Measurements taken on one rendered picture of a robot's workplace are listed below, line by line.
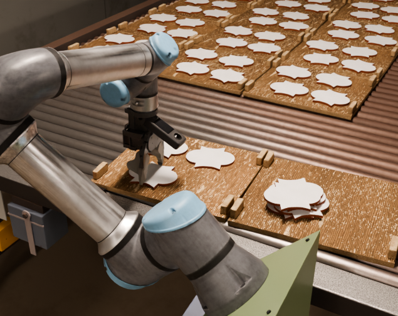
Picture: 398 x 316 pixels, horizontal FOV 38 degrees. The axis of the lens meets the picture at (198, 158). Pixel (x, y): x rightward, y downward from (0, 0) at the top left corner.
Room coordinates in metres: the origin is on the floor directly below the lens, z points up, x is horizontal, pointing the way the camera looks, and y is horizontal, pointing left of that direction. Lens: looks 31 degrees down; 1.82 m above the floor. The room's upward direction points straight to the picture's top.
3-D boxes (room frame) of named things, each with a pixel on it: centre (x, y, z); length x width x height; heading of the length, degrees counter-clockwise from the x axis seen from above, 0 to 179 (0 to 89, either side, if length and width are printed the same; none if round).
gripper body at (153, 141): (1.40, 0.15, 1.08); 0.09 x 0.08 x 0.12; 65
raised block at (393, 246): (1.06, -0.46, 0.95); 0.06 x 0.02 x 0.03; 156
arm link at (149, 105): (1.39, 0.15, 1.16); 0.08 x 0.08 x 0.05
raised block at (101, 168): (1.39, 0.28, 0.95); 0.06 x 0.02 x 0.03; 155
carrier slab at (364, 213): (1.26, -0.33, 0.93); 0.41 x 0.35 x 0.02; 66
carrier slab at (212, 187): (1.43, 0.05, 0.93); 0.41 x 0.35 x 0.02; 65
